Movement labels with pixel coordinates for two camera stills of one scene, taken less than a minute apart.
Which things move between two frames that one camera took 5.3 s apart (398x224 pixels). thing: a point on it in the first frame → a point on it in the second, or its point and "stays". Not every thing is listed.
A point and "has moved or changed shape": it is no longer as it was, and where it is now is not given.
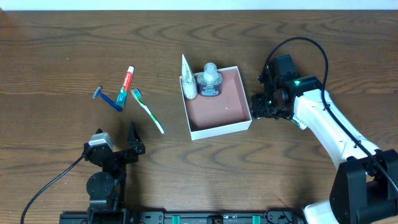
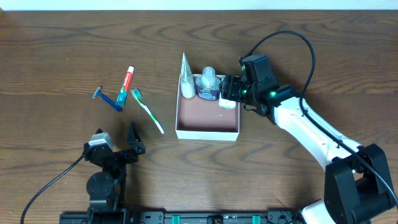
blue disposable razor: (108, 100) stays
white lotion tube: (189, 87) stays
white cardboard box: (208, 116) has moved or changed shape
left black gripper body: (118, 155) stays
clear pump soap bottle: (209, 82) has moved or changed shape
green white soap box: (300, 122) has moved or changed shape
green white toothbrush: (137, 93) stays
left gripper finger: (134, 137) stays
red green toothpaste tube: (127, 81) stays
